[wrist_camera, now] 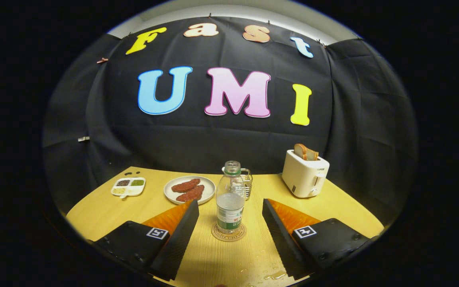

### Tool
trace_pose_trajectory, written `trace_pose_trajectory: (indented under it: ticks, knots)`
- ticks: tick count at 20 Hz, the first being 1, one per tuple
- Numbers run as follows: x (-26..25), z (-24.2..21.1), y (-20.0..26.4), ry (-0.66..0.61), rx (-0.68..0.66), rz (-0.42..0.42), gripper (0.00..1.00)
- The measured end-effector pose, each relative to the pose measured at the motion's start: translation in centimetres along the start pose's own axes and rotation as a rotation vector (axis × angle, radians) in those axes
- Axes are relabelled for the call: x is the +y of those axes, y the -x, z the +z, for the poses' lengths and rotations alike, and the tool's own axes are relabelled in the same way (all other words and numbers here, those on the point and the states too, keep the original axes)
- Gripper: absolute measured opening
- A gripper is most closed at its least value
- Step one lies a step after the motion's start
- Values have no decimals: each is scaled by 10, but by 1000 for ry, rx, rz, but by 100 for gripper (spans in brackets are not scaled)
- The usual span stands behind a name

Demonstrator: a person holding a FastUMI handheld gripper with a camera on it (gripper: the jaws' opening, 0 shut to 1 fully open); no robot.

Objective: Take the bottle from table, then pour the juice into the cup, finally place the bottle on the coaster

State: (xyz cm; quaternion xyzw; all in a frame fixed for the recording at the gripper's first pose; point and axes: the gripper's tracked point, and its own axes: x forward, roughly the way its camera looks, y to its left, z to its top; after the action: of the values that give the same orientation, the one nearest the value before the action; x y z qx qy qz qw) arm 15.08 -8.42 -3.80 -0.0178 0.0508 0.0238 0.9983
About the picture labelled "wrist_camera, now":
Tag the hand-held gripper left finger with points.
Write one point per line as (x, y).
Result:
(177, 243)

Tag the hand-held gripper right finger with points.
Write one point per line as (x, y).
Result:
(281, 243)

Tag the round cork coaster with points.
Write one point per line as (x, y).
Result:
(237, 236)

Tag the clear plastic juice bottle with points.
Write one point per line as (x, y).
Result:
(229, 215)

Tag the red-brown meat patty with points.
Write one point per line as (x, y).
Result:
(185, 185)
(191, 194)

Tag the wooden table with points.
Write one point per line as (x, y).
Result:
(229, 263)

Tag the white round plate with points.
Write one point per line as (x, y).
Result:
(210, 187)

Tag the white toaster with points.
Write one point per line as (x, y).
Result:
(301, 179)

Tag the white divided condiment dish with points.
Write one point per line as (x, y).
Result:
(134, 191)

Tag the toasted bread slice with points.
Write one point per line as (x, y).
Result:
(300, 151)
(312, 155)

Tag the black backdrop cloth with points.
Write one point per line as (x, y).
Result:
(213, 143)

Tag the small red clip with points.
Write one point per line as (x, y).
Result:
(102, 60)

